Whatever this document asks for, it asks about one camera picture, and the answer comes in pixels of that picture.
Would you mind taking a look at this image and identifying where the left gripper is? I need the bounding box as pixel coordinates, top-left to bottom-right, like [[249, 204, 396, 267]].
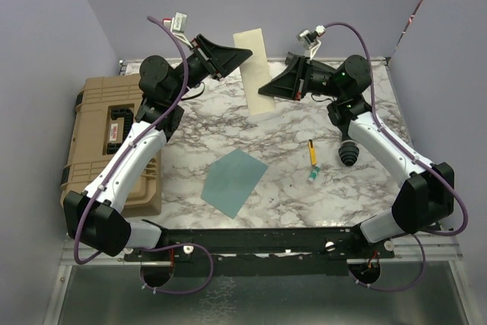
[[168, 33, 253, 104]]

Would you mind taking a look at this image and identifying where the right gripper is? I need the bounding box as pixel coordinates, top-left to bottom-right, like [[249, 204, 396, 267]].
[[259, 56, 344, 101]]

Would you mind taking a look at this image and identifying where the tan paper letter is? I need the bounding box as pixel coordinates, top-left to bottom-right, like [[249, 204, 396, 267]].
[[233, 28, 275, 116]]

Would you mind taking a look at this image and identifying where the green white glue stick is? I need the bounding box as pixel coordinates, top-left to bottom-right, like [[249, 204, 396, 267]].
[[307, 165, 321, 183]]

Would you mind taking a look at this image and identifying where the teal envelope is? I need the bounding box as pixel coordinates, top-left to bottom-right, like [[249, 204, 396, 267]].
[[201, 149, 268, 218]]

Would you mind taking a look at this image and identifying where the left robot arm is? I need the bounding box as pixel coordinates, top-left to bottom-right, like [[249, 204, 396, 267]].
[[63, 35, 253, 260]]

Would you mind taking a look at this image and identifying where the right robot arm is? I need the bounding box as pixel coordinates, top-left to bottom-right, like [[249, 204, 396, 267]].
[[258, 53, 454, 257]]

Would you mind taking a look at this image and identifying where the yellow utility knife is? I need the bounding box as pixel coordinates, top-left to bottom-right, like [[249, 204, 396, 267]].
[[308, 139, 317, 167]]

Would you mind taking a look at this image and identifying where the tan plastic tool case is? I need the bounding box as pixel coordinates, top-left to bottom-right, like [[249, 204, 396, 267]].
[[60, 74, 161, 218]]

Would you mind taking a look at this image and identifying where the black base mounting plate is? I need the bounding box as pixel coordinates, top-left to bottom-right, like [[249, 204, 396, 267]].
[[124, 227, 394, 277]]

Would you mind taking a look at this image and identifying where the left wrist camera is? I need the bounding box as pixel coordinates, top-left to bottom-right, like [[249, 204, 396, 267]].
[[169, 12, 187, 34]]

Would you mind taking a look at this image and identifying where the black corrugated hose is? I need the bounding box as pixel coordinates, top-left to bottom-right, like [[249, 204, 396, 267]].
[[285, 50, 360, 168]]

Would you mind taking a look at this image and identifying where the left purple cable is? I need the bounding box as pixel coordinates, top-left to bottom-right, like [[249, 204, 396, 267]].
[[74, 15, 191, 266]]

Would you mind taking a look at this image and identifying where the purple cable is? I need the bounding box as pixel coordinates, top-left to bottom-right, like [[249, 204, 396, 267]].
[[74, 15, 191, 266], [325, 22, 469, 233]]

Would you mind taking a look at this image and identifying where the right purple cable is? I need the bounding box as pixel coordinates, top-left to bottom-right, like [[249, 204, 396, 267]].
[[325, 22, 469, 233]]

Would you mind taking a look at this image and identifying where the aluminium frame rail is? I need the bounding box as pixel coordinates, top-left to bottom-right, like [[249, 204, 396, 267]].
[[59, 231, 464, 266]]

